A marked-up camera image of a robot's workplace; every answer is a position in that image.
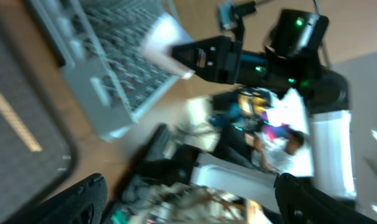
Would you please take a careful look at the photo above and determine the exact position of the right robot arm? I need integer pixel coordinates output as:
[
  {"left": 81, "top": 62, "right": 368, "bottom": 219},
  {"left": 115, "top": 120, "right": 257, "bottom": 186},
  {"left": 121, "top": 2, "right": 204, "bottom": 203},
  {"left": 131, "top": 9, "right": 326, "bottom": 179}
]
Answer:
[{"left": 172, "top": 6, "right": 356, "bottom": 197}]

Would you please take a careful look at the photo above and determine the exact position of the wooden chopstick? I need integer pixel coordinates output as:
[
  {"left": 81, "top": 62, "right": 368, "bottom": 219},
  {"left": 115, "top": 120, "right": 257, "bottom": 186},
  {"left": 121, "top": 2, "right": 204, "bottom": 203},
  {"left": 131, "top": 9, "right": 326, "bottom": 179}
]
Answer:
[{"left": 0, "top": 92, "right": 42, "bottom": 152}]

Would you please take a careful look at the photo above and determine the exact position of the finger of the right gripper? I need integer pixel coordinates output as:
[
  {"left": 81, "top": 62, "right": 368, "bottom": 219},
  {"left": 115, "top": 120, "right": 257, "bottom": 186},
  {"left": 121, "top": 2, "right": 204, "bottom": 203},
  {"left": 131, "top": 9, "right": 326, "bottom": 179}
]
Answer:
[{"left": 172, "top": 35, "right": 231, "bottom": 83}]

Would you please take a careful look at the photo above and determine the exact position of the grey dishwasher rack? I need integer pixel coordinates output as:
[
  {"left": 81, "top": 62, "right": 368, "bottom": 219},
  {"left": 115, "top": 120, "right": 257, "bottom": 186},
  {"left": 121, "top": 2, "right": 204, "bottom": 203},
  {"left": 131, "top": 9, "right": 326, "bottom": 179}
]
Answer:
[{"left": 27, "top": 0, "right": 177, "bottom": 141}]

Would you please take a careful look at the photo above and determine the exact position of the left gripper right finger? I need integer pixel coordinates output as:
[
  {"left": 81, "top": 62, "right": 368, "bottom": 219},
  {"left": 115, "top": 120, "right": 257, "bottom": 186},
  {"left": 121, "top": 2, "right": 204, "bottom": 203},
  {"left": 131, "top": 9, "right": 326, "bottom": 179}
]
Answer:
[{"left": 274, "top": 173, "right": 377, "bottom": 224}]

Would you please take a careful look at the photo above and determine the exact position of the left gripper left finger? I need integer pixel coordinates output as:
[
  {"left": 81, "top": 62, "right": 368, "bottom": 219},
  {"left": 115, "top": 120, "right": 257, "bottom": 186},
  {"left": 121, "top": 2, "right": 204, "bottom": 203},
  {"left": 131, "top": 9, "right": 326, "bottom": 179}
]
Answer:
[{"left": 7, "top": 173, "right": 108, "bottom": 224}]

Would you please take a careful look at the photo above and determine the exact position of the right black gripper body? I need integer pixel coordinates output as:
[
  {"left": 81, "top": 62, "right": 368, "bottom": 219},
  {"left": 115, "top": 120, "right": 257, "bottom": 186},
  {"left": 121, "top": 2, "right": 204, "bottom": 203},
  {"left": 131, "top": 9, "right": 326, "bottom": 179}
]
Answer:
[{"left": 207, "top": 34, "right": 270, "bottom": 86}]

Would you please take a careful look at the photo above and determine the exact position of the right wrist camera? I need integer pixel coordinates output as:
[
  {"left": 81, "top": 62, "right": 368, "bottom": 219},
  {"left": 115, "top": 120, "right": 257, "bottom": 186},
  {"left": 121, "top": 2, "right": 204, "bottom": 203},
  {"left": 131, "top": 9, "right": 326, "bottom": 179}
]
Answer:
[{"left": 216, "top": 1, "right": 256, "bottom": 32}]

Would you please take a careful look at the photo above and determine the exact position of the brown serving tray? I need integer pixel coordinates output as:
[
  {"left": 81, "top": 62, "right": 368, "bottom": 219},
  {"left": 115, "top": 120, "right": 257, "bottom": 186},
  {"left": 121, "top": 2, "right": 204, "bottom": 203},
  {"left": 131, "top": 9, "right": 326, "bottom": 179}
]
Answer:
[{"left": 0, "top": 14, "right": 77, "bottom": 223}]

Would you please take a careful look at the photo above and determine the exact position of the small pink cup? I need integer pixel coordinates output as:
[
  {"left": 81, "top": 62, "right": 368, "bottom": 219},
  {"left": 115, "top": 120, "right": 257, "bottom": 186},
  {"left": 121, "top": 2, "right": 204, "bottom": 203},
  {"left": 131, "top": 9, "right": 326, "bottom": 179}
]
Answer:
[{"left": 141, "top": 12, "right": 194, "bottom": 80}]

